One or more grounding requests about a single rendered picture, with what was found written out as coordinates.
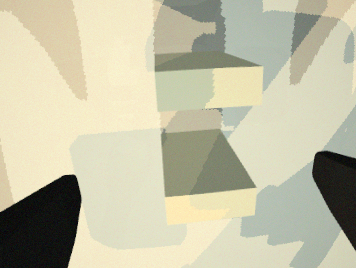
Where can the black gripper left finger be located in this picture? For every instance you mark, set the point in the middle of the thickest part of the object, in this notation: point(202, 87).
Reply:
point(39, 231)

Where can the cream rectangular block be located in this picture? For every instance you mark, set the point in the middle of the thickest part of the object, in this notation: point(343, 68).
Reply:
point(204, 178)
point(206, 80)

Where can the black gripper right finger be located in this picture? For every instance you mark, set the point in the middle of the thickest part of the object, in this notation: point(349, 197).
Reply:
point(335, 175)

